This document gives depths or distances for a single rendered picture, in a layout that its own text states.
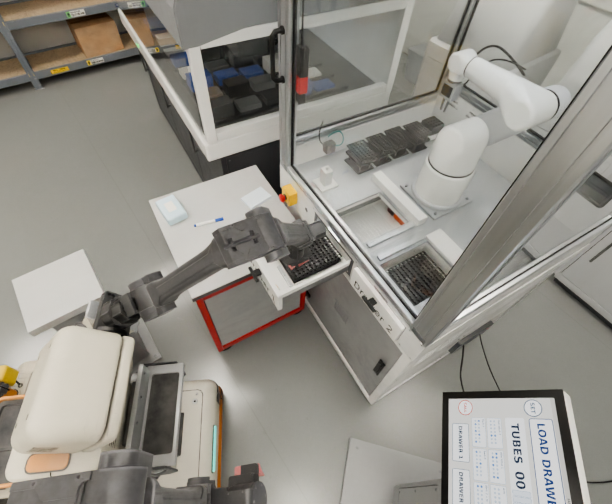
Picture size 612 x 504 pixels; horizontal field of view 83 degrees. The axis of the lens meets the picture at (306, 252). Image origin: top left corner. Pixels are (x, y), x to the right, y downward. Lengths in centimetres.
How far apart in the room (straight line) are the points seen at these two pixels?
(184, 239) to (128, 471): 132
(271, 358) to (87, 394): 147
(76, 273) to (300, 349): 123
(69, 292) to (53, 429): 99
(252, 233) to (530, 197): 51
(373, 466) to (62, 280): 166
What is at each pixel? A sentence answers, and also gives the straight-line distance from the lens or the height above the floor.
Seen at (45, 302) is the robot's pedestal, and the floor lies 76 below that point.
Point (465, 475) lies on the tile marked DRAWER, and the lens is 112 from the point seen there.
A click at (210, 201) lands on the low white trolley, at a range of 180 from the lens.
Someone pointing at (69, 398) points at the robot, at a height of 137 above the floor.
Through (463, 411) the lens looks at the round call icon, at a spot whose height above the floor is 101.
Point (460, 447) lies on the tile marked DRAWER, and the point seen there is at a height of 100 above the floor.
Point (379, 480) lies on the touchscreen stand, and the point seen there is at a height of 4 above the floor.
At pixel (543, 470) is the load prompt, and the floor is 115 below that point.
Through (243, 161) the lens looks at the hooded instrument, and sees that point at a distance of 207.
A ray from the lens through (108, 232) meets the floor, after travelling 291.
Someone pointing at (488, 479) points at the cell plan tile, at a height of 106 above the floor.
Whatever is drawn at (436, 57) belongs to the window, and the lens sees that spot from 84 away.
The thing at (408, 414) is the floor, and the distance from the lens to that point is 217.
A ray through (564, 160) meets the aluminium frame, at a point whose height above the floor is 169.
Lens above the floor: 203
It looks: 54 degrees down
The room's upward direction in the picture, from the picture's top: 5 degrees clockwise
